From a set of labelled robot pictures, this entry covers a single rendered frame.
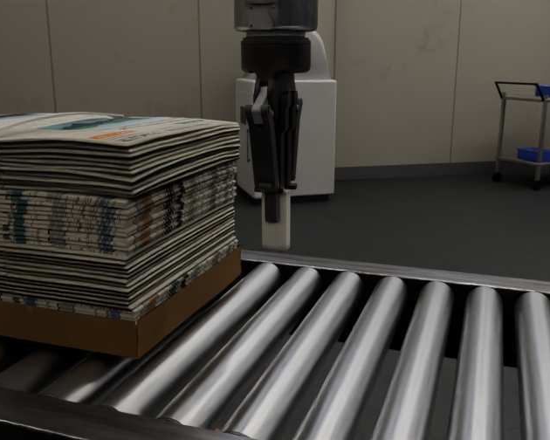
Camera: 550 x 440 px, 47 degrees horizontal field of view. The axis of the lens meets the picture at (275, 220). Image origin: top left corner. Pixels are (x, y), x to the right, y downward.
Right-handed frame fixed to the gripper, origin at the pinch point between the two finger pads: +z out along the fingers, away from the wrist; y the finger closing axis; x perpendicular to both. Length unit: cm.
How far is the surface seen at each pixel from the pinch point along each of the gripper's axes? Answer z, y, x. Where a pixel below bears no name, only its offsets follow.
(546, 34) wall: -38, -614, 63
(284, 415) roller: 14.7, 16.0, 6.3
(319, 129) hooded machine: 36, -404, -104
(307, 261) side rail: 13.2, -24.8, -3.2
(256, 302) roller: 15.1, -10.5, -6.6
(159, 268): 4.5, 8.1, -10.9
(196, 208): -0.1, -1.6, -10.8
